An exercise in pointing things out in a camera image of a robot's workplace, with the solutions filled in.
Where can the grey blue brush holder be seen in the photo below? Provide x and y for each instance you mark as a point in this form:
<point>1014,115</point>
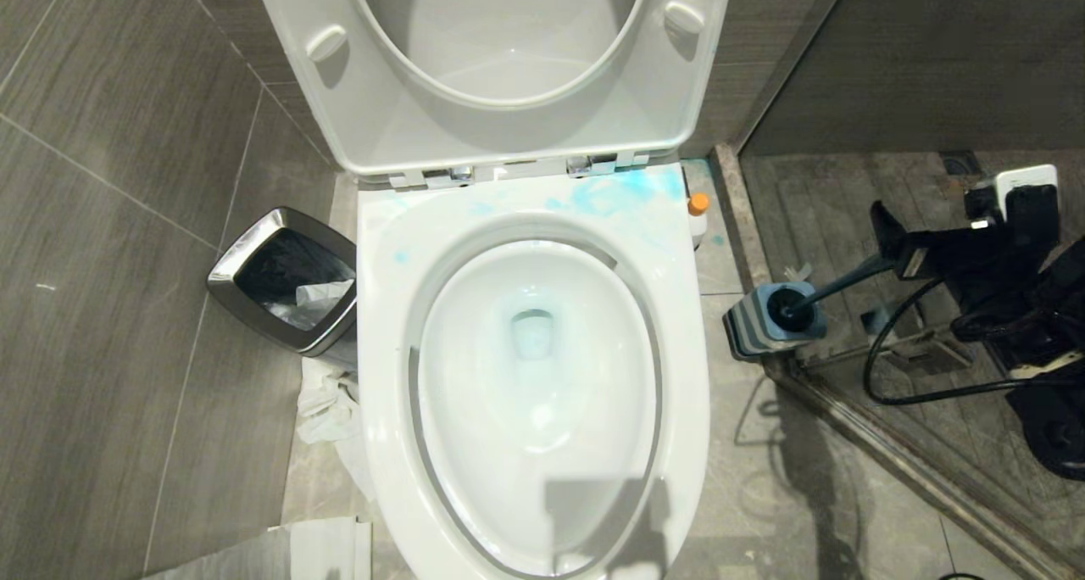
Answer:
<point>750,326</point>

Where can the floor drain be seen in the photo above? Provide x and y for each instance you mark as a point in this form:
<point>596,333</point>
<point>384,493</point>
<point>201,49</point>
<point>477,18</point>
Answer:
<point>962,164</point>

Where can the white toilet seat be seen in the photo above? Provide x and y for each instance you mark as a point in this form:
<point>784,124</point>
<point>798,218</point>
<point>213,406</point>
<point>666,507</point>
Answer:
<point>542,131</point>

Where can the white toilet lid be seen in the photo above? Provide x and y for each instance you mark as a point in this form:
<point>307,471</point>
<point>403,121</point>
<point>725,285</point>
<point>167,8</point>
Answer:
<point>509,20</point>

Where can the white toilet bowl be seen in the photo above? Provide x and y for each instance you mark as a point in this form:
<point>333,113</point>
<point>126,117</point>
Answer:
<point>525,495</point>

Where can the black bin liner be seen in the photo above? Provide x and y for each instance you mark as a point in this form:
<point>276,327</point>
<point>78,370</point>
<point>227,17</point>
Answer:
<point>280,262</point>

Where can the flat white paper sheet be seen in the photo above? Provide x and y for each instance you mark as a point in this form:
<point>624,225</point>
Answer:
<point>326,550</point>

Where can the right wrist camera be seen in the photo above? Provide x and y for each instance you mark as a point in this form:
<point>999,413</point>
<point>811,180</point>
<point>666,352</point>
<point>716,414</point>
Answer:
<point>1026,190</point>

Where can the cleaner bottle with orange cap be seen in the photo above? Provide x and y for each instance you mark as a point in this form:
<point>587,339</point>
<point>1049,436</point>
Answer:
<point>698,204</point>

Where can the stainless steel trash bin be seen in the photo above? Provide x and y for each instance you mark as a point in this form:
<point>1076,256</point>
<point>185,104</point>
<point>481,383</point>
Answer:
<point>229,270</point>

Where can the black toilet brush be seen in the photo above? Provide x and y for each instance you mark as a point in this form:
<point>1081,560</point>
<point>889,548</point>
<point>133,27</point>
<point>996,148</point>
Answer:
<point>835,287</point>

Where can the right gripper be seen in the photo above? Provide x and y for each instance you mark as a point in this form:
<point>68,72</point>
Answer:
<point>962,256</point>

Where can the crumpled white paper towel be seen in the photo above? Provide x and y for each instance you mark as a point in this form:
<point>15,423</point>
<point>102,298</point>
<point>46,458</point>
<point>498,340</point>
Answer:
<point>326,406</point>

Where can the white tissue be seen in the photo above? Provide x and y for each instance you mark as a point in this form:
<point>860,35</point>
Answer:
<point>322,296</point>

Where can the shower door threshold track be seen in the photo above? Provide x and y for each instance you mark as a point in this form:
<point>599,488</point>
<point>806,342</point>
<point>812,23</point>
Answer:
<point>898,444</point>

